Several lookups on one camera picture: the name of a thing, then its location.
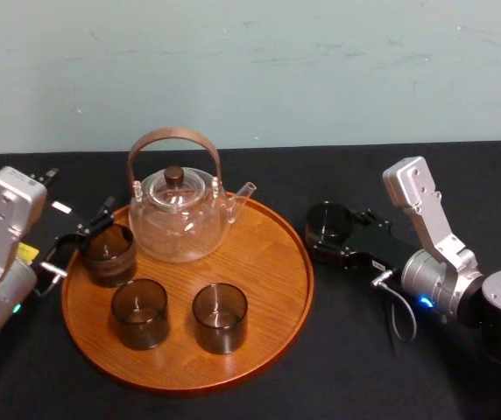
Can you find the glass teapot lid, brown knob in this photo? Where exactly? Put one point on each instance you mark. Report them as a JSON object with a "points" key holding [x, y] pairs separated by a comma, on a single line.
{"points": [[173, 184]]}

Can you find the smoky brown drinking glass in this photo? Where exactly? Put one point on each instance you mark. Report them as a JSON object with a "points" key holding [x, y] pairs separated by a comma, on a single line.
{"points": [[141, 324], [109, 262], [327, 221], [220, 328]]}

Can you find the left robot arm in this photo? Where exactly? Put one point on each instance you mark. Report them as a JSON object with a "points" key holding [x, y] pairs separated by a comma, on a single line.
{"points": [[3, 227]]}

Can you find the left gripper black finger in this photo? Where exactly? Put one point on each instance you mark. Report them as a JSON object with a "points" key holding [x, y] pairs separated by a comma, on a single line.
{"points": [[98, 222], [47, 176]]}

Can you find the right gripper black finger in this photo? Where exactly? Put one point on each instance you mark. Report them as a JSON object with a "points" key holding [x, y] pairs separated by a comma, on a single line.
{"points": [[371, 219], [329, 254]]}

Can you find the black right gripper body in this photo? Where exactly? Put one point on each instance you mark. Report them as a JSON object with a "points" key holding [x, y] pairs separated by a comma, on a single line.
{"points": [[382, 249]]}

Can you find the round wooden tray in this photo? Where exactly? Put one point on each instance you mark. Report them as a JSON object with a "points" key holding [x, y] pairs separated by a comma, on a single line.
{"points": [[259, 280]]}

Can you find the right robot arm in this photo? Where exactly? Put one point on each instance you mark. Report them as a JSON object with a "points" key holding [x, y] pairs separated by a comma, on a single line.
{"points": [[434, 245]]}

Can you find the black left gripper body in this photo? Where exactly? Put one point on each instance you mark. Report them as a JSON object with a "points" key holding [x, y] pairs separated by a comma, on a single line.
{"points": [[60, 225]]}

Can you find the black table cloth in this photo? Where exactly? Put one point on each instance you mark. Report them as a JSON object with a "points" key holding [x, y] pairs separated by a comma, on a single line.
{"points": [[364, 376]]}

